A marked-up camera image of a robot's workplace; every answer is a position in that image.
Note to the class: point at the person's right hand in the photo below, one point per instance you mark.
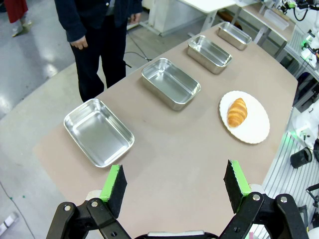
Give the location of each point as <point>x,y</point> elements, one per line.
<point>79,42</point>

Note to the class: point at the white work table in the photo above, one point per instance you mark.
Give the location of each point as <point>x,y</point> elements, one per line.
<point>211,5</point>

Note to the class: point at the shallow wide steel container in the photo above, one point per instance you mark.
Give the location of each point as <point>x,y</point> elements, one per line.
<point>99,134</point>

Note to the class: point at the beige top table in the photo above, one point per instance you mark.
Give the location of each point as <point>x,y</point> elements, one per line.
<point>255,13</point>

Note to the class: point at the person's right forearm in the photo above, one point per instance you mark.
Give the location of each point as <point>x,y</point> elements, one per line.
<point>73,30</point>

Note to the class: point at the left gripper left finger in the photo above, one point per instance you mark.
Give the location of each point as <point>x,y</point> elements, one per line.
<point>115,191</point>

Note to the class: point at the white power strip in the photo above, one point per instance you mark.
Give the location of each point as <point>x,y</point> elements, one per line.
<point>8,220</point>

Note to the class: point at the white scalloped plate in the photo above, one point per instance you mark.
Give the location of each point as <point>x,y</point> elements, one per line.
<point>254,127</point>

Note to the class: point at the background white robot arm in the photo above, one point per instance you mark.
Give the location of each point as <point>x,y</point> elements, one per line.
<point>301,7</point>
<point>310,47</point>

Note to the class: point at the person in dark navy clothes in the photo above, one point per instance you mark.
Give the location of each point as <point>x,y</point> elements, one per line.
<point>99,49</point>

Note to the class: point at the clear plastic box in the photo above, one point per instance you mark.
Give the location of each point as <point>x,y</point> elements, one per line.
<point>275,18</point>

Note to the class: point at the black cylindrical device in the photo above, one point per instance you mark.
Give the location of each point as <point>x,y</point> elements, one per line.
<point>300,158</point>

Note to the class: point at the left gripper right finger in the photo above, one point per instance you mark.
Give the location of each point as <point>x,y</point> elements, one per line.
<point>235,189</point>

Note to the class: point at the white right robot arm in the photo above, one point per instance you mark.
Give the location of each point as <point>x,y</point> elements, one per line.
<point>306,122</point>

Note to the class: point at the golden croissant bread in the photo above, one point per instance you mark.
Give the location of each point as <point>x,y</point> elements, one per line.
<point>236,113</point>

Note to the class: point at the person's left hand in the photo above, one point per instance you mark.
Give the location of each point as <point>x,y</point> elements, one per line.
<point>135,18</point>

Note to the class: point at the aluminium slatted mounting platform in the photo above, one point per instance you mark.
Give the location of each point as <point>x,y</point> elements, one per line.
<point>281,179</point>

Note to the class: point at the bystander in red skirt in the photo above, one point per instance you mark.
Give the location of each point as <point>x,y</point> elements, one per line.
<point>17,7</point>

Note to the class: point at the person's left forearm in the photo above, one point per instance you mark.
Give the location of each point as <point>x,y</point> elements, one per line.
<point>134,6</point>

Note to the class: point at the white cabinet box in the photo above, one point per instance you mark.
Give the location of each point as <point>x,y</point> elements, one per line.
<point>162,15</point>

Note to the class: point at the steel rectangular container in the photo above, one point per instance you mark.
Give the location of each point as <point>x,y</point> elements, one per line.
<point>169,84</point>
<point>209,53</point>
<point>234,35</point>

